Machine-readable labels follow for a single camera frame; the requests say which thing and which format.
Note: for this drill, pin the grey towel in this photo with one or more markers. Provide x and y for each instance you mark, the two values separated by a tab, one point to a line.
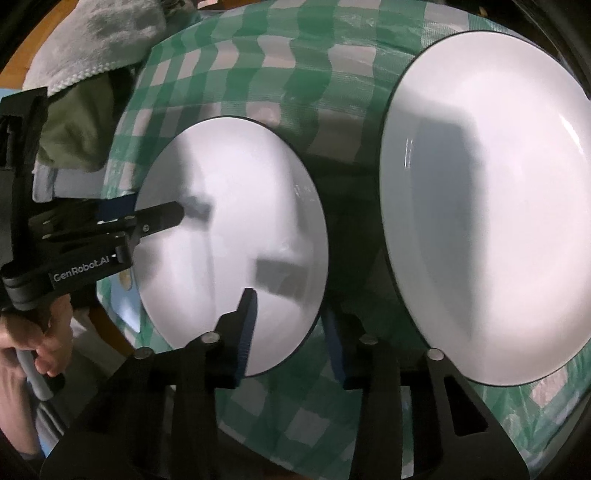
92	41

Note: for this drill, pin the orange wooden cabinet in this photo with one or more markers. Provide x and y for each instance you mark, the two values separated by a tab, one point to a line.
18	69

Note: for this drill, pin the light blue cloth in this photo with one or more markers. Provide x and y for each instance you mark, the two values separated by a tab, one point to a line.
51	184

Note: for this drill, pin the olive green cloth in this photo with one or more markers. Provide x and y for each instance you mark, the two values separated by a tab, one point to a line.
78	124

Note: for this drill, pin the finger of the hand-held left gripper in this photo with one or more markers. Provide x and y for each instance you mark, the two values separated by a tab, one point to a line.
115	208
159	219

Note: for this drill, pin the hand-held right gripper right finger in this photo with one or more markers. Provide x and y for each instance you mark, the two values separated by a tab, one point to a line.
334	350

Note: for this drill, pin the person's left forearm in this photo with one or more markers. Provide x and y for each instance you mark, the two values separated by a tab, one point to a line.
16	434

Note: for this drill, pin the large white plate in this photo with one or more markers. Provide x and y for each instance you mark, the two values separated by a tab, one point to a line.
485	230

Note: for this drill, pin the person's left hand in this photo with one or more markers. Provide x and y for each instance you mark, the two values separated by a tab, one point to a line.
55	341

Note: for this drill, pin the green checked tablecloth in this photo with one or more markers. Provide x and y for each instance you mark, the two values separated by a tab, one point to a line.
295	69

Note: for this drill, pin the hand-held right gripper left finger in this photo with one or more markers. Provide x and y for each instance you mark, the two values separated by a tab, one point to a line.
247	332

